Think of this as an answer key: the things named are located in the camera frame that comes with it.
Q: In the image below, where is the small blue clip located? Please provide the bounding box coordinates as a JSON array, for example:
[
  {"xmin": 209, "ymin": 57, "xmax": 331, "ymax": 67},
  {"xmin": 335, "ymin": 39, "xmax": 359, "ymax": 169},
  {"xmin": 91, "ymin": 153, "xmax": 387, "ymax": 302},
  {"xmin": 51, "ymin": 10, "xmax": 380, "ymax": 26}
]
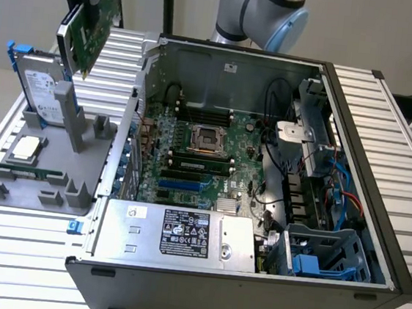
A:
[{"xmin": 67, "ymin": 220, "xmax": 84, "ymax": 235}]

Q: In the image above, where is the black RAM slot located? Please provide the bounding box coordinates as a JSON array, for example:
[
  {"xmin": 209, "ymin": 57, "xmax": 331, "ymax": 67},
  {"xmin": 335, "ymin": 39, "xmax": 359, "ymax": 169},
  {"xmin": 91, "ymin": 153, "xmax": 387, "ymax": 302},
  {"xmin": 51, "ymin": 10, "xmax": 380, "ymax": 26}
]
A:
[
  {"xmin": 177, "ymin": 116, "xmax": 232, "ymax": 128},
  {"xmin": 167, "ymin": 153, "xmax": 236, "ymax": 167},
  {"xmin": 177, "ymin": 112, "xmax": 232, "ymax": 123},
  {"xmin": 178, "ymin": 107, "xmax": 233, "ymax": 119},
  {"xmin": 168, "ymin": 149, "xmax": 237, "ymax": 162},
  {"xmin": 178, "ymin": 103, "xmax": 234, "ymax": 115}
]

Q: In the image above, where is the grey parts rack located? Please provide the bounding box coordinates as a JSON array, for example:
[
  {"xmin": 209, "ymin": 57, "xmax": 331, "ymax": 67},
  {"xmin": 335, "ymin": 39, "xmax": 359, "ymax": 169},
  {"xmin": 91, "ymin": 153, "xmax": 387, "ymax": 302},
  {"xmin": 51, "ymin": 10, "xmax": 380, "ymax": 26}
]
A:
[{"xmin": 0, "ymin": 73, "xmax": 122, "ymax": 219}]

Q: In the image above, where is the black internal cable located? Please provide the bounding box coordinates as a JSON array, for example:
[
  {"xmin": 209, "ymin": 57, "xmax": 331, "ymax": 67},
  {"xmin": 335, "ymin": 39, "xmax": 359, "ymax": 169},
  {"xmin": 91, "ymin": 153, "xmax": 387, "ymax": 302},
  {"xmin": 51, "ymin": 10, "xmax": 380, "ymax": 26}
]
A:
[{"xmin": 260, "ymin": 76, "xmax": 298, "ymax": 149}]

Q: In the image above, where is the black and grey PC case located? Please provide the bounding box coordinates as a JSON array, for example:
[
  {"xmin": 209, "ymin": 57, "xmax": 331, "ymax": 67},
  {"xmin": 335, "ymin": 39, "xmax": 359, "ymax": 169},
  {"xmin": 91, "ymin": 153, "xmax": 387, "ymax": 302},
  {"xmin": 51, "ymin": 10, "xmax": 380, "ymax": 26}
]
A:
[{"xmin": 59, "ymin": 26, "xmax": 412, "ymax": 309}]

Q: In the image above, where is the grey power supply unit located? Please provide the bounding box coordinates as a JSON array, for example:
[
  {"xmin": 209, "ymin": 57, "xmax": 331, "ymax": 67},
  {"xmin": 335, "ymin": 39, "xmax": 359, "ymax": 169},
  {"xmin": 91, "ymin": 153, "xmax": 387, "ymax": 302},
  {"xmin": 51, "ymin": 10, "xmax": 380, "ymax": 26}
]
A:
[{"xmin": 90, "ymin": 197, "xmax": 262, "ymax": 275}]

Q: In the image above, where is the blue data wire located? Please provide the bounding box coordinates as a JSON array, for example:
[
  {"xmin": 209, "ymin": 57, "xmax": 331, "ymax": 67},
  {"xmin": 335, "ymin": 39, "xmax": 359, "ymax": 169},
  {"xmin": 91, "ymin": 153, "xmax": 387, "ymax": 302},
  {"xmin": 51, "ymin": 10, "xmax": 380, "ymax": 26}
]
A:
[{"xmin": 317, "ymin": 156, "xmax": 356, "ymax": 236}]

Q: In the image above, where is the silver CPU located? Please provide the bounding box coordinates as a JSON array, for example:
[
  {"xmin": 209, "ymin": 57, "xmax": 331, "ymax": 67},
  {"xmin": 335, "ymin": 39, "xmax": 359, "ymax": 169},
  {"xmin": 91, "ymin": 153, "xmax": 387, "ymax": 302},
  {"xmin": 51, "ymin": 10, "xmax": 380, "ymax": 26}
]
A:
[{"xmin": 8, "ymin": 134, "xmax": 45, "ymax": 162}]

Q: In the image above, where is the silver finned chipset heatsink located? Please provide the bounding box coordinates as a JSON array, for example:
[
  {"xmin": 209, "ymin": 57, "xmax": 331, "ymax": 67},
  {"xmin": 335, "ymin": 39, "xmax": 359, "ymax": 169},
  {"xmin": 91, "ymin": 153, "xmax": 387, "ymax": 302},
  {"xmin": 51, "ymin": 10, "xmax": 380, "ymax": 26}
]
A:
[{"xmin": 215, "ymin": 198, "xmax": 241, "ymax": 214}]

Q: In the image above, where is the hard disk in blue carrier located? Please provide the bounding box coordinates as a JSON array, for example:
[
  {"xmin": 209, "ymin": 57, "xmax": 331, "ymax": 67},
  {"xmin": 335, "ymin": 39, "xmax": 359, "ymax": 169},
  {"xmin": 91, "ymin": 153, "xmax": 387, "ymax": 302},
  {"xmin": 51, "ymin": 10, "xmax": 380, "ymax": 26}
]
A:
[{"xmin": 0, "ymin": 40, "xmax": 78, "ymax": 129}]

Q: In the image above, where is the Nvidia Quadro graphics card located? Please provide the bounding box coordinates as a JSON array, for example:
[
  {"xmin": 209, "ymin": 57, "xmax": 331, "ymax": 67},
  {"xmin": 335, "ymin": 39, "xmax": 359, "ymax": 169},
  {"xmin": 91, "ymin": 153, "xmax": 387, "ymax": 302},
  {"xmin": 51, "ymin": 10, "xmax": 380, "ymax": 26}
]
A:
[{"xmin": 51, "ymin": 0, "xmax": 122, "ymax": 84}]

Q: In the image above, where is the red data wire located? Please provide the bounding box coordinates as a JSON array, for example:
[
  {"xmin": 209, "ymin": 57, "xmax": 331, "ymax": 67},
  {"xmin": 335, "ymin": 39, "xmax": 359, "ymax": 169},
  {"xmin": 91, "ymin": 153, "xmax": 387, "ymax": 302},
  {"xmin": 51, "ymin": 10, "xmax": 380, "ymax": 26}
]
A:
[{"xmin": 339, "ymin": 190, "xmax": 369, "ymax": 219}]

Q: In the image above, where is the grey plastic disk bay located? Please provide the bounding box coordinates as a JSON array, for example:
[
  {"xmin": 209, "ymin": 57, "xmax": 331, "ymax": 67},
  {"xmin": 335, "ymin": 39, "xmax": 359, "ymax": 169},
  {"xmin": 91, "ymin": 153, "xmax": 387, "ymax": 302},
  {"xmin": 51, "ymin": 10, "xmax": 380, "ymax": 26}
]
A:
[{"xmin": 263, "ymin": 219, "xmax": 378, "ymax": 286}]

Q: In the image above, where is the braided power wire bundle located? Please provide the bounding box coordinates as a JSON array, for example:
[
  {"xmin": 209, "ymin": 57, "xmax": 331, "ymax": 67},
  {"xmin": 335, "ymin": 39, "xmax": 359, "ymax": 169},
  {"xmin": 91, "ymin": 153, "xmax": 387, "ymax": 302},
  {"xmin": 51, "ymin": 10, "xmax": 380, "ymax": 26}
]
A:
[{"xmin": 253, "ymin": 207, "xmax": 284, "ymax": 252}]

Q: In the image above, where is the black looped fan cable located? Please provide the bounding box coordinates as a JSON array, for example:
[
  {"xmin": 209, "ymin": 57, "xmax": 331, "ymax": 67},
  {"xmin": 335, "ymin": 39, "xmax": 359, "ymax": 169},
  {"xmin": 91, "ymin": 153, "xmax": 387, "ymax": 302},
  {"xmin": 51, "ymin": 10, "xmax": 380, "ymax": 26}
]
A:
[{"xmin": 163, "ymin": 79, "xmax": 185, "ymax": 105}]

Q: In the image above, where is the silver metal drive cage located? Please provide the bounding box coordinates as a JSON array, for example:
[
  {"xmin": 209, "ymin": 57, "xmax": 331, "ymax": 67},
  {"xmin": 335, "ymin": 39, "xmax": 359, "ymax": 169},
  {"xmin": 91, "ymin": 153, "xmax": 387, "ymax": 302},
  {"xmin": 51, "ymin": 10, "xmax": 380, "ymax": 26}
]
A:
[{"xmin": 271, "ymin": 76, "xmax": 350, "ymax": 181}]

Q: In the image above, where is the long black expansion slot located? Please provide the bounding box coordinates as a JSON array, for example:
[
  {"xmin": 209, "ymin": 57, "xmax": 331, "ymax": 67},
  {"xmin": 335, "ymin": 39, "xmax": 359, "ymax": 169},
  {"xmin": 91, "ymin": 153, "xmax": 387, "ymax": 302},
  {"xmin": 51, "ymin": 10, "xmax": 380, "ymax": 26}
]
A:
[{"xmin": 158, "ymin": 169, "xmax": 205, "ymax": 183}]

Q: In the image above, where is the green motherboard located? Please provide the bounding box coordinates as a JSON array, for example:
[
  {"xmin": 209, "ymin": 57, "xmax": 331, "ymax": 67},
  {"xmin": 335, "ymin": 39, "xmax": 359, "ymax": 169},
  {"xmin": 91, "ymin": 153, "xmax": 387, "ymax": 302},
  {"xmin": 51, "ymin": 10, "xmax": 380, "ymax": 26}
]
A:
[{"xmin": 132, "ymin": 98, "xmax": 281, "ymax": 221}]

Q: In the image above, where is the blue drive carrier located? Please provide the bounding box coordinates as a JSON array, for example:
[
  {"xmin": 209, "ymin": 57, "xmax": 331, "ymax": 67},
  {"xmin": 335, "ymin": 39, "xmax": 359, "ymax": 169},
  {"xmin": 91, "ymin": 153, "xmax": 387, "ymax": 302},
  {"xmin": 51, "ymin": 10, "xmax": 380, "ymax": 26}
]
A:
[{"xmin": 287, "ymin": 240, "xmax": 367, "ymax": 285}]

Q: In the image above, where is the green RAM stick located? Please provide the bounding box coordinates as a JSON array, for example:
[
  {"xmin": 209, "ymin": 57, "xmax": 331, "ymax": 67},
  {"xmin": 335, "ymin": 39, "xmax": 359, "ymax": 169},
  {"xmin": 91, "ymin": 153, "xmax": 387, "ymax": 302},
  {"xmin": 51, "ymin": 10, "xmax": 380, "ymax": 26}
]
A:
[
  {"xmin": 169, "ymin": 159, "xmax": 234, "ymax": 175},
  {"xmin": 0, "ymin": 163, "xmax": 64, "ymax": 181}
]

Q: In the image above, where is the blue expansion slot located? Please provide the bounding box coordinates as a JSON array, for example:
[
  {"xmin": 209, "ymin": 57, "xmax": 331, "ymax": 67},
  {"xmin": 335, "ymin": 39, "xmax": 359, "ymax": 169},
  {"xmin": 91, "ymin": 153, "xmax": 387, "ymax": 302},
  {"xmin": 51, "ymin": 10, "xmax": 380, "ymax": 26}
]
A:
[{"xmin": 157, "ymin": 178, "xmax": 204, "ymax": 194}]

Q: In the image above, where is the CPU socket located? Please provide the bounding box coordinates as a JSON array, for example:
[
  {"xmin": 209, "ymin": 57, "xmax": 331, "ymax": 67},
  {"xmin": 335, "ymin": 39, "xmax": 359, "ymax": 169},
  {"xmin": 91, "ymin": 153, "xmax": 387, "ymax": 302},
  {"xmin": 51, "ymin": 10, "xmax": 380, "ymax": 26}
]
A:
[{"xmin": 188, "ymin": 122, "xmax": 225, "ymax": 154}]

